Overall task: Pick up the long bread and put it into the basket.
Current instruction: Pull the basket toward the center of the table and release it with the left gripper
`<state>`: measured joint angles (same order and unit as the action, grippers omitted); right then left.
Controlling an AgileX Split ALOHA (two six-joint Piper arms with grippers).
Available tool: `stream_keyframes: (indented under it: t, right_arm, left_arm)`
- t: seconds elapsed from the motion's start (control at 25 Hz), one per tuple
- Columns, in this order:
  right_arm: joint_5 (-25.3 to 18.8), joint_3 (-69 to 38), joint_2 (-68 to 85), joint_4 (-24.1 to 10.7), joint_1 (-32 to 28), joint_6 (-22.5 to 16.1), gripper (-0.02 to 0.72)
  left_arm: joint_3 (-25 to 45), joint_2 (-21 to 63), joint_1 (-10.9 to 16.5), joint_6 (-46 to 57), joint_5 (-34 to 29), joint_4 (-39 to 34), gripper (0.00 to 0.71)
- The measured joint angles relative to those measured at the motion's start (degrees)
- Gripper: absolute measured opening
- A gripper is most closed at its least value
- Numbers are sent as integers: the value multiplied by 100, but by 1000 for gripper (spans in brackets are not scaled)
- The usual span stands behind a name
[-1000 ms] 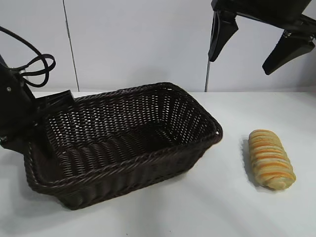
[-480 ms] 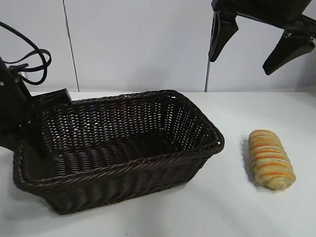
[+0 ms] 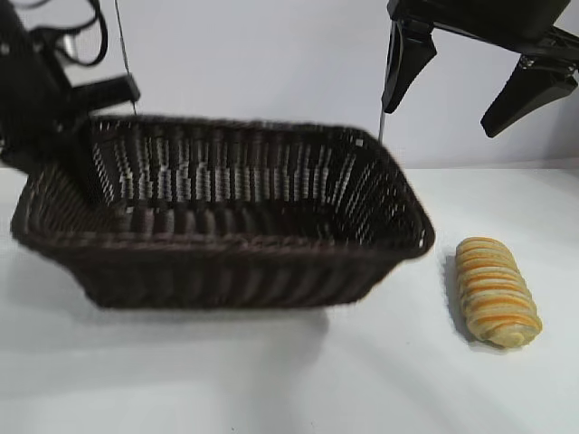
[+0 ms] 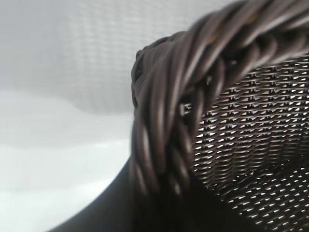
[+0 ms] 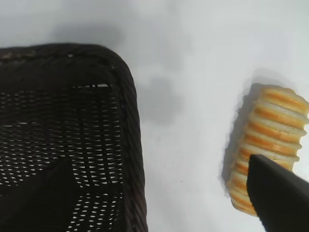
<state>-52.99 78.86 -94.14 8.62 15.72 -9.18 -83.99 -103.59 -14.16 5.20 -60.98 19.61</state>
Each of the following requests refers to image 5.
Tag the long striped bread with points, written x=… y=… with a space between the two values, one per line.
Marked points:
x=272 y=120

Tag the dark brown woven basket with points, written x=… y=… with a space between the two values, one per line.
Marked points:
x=60 y=101

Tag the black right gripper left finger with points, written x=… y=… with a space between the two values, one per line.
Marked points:
x=36 y=205

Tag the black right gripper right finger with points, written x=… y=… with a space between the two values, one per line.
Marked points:
x=280 y=200

